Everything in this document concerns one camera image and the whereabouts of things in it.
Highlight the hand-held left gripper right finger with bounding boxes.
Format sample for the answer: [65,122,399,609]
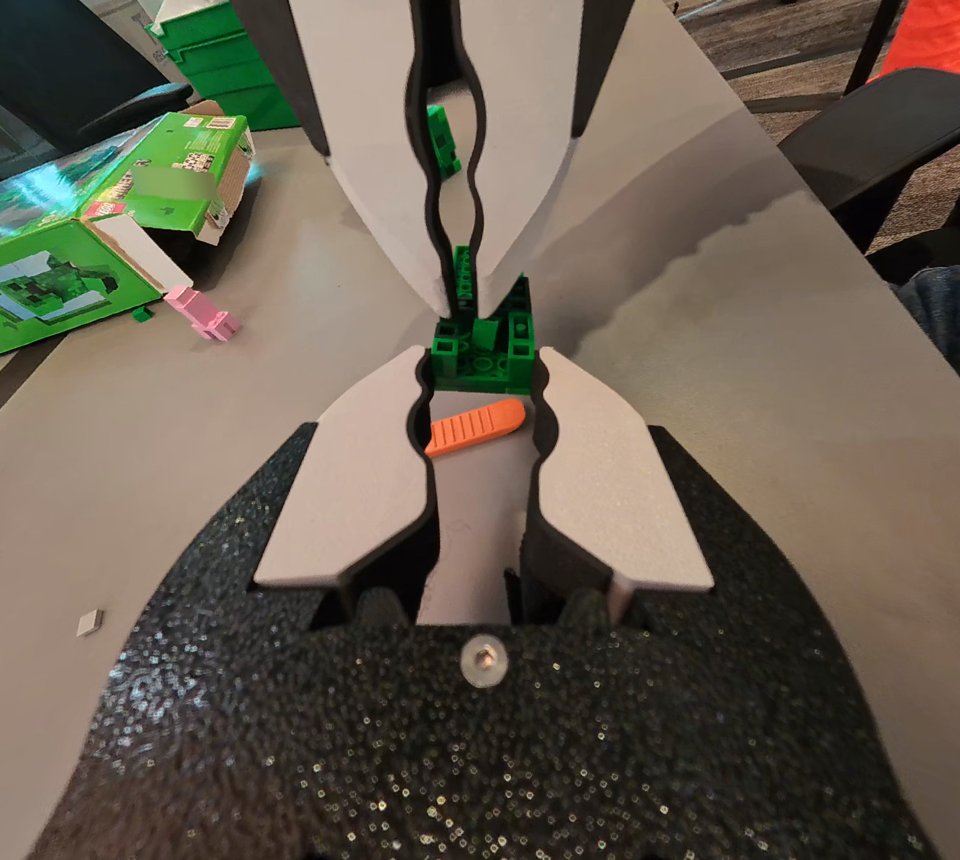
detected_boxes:
[525,346,715,623]

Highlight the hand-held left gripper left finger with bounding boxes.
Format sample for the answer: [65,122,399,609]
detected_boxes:
[253,344,442,591]

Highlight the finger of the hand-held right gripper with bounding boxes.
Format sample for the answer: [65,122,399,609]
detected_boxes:
[452,0,595,319]
[268,0,457,319]

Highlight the green brick assembly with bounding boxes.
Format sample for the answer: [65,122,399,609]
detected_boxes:
[429,245,540,396]

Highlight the grey desk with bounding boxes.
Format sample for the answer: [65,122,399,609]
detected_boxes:
[0,0,960,860]

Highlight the green plastic storage bin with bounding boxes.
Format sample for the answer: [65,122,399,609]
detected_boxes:
[146,1,301,131]

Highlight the green brick figure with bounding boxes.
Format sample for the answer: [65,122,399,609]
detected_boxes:
[427,104,462,180]

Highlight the orange brick separator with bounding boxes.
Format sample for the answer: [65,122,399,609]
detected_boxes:
[423,398,528,458]

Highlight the green toy box open flaps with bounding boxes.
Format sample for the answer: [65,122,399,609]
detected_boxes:
[78,112,260,248]

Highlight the black mesh office chair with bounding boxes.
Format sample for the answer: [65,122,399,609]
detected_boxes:
[0,0,195,160]

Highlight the pink pig brick figure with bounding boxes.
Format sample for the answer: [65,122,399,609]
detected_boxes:
[163,284,243,342]

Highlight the green toy box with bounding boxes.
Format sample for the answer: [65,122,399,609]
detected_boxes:
[0,162,195,356]

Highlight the person's leg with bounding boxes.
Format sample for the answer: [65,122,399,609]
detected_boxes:
[888,263,960,381]

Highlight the black table leg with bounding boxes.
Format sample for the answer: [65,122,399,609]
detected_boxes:
[843,0,942,98]

